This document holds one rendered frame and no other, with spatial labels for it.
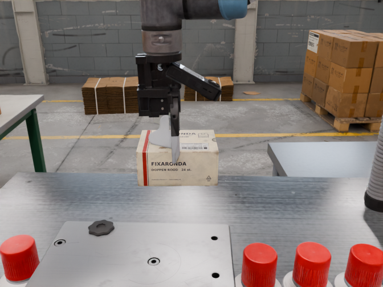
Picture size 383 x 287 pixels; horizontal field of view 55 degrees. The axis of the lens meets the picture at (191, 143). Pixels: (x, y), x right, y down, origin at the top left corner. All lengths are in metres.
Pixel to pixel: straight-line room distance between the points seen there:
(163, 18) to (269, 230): 0.50
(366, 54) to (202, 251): 3.71
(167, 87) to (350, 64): 3.26
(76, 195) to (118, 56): 4.96
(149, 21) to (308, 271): 0.49
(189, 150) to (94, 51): 5.28
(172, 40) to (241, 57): 5.16
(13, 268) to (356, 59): 3.69
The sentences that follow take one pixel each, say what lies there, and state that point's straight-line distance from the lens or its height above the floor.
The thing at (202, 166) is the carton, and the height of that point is 1.00.
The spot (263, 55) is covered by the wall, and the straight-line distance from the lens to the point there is 5.95.
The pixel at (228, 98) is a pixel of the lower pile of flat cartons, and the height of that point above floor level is 0.04.
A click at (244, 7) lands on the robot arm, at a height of 1.29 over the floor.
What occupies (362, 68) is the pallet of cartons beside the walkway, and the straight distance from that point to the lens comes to 3.95.
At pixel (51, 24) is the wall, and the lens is 6.06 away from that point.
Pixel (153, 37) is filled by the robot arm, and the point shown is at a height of 1.24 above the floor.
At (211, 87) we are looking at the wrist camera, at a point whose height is 1.15.
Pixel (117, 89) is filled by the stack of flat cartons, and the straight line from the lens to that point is 4.33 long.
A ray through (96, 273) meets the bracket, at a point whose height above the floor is 1.14.
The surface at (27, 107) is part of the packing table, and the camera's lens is 2.04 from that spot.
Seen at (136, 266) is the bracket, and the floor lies 1.14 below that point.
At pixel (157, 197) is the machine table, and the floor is 0.83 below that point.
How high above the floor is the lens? 1.32
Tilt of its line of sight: 22 degrees down
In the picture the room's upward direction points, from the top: straight up
